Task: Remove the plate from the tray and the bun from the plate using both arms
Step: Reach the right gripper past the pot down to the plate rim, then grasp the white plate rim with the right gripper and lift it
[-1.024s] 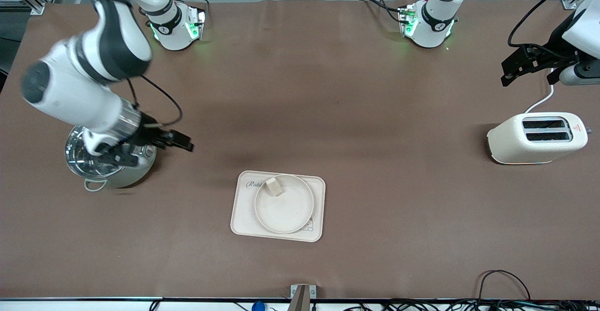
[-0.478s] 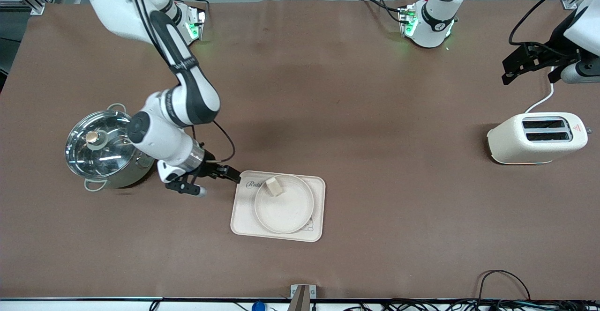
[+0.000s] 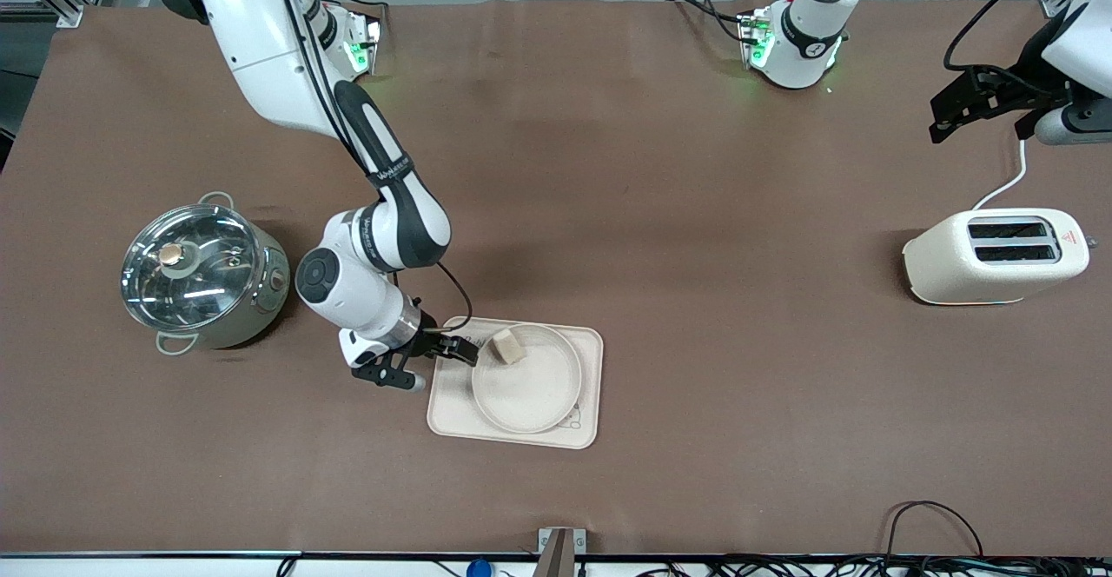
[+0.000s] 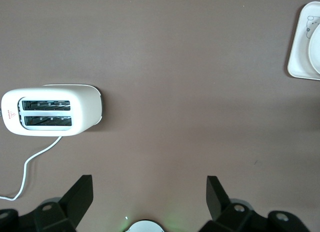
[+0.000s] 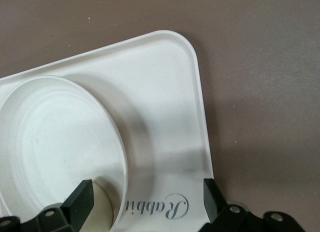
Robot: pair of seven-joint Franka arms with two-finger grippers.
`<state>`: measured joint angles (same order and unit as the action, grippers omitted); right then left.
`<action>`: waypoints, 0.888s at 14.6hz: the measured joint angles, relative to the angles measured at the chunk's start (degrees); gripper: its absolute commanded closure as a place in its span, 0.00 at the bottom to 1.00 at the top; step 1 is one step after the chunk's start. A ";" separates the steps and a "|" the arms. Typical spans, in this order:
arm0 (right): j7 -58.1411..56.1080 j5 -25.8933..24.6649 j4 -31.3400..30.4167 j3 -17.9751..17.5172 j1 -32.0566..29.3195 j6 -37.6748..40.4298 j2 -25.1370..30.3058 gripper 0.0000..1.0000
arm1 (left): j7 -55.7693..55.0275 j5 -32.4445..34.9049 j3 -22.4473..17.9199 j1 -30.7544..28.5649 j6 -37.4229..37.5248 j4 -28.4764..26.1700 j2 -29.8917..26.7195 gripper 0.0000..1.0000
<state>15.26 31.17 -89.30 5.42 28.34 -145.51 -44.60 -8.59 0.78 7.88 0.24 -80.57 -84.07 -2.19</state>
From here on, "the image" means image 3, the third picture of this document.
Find black cable tangle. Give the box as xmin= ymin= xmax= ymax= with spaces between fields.
xmin=634 ymin=554 xmax=1112 ymax=577

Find glass pot lid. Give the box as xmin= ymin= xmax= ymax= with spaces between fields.
xmin=120 ymin=205 xmax=261 ymax=333

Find cream two-slot toaster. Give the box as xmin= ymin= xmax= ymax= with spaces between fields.
xmin=902 ymin=208 xmax=1097 ymax=306

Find round beige plate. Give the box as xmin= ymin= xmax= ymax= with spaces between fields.
xmin=472 ymin=323 xmax=583 ymax=435

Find steel electric cooking pot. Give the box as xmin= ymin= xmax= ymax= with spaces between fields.
xmin=119 ymin=192 xmax=291 ymax=357

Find beige rabbit print tray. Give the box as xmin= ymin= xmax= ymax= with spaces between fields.
xmin=427 ymin=315 xmax=605 ymax=450

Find brown table cover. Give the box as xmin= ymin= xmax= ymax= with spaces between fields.
xmin=0 ymin=0 xmax=1112 ymax=557

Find arm base box green light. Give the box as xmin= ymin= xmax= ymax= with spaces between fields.
xmin=343 ymin=10 xmax=385 ymax=76
xmin=737 ymin=5 xmax=776 ymax=71

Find black looped cable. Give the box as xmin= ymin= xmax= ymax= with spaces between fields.
xmin=884 ymin=501 xmax=984 ymax=560

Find small beige bun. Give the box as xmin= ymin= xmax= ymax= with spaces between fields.
xmin=489 ymin=328 xmax=525 ymax=364

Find grey metal camera bracket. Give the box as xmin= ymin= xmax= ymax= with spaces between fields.
xmin=537 ymin=527 xmax=587 ymax=577

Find white toaster power cable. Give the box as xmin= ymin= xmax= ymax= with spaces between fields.
xmin=971 ymin=138 xmax=1029 ymax=211

